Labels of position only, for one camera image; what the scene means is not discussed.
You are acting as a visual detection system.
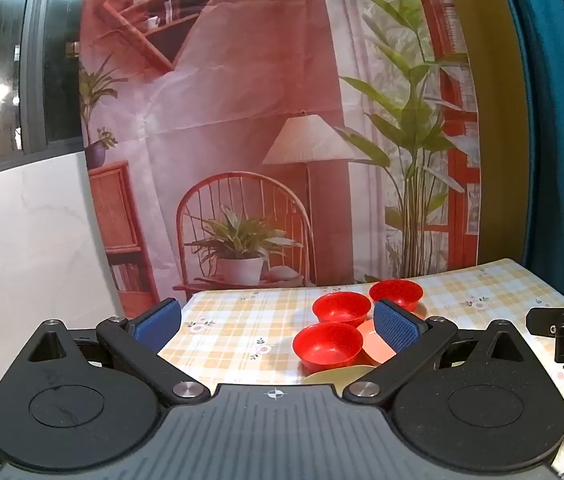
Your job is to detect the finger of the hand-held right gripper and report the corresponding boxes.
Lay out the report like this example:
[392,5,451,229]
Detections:
[526,306,564,339]

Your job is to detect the teal curtain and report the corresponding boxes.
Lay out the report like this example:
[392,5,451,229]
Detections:
[493,0,564,308]

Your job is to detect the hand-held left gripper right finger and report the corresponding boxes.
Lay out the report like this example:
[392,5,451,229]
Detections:
[342,298,519,407]

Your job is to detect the yellow checked floral tablecloth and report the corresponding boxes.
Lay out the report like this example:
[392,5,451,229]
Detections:
[157,258,564,461]

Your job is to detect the red plastic bowl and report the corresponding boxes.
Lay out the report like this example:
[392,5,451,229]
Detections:
[368,279,424,313]
[312,292,373,328]
[292,322,364,367]

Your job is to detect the dark framed window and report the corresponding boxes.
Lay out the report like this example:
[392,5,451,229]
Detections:
[0,0,88,183]

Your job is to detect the green square plate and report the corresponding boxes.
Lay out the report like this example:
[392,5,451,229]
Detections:
[304,365,376,386]

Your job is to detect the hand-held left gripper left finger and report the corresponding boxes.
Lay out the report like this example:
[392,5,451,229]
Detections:
[27,298,211,407]

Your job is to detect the printed room backdrop cloth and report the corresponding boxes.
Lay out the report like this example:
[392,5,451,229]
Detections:
[78,0,483,307]

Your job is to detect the orange plate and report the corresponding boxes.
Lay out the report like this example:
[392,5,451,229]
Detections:
[356,319,399,365]

